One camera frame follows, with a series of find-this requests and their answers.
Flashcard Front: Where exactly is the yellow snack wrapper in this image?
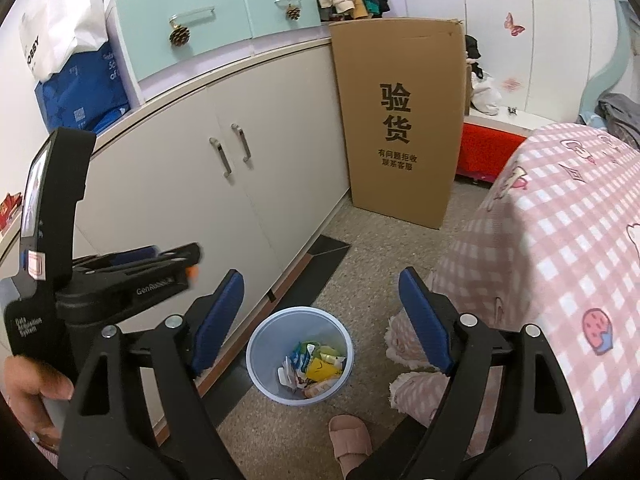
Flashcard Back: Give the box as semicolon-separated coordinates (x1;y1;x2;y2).
305;358;342;382

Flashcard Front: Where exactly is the light blue trash bin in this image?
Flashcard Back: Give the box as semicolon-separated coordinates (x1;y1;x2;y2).
246;307;355;408

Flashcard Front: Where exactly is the person's left hand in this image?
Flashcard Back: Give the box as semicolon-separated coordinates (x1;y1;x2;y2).
3;356;74;453

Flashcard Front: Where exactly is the pink slipper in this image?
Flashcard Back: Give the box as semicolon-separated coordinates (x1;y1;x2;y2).
328;415;373;477

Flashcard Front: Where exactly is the pink checkered bed sheet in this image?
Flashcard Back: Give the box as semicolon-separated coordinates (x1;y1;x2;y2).
384;121;640;466

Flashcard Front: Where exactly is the blue shopping bag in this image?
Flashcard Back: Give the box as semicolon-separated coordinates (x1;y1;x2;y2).
35;41;130;134

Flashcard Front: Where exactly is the beige low cabinet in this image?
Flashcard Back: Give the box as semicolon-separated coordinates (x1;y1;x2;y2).
0;34;352;441

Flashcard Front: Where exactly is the white paper bag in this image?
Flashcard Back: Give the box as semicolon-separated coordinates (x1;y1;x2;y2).
18;0;107;82

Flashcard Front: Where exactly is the red bench with white top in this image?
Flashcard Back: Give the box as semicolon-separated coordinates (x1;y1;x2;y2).
456;107;554;183

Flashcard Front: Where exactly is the mint green drawer unit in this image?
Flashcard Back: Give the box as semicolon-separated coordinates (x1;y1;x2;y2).
106;0;324;108

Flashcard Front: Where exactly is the grey blanket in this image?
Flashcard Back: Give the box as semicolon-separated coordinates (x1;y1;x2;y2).
597;93;640;151

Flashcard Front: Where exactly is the white plastic bag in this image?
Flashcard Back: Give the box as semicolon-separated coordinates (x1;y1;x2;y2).
471;74;502;116

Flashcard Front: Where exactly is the tall brown cardboard box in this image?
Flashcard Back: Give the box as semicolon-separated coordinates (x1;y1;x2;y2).
329;18;466;229

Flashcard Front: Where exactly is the mint green bed frame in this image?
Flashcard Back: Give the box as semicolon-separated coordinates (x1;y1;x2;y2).
578;0;637;119

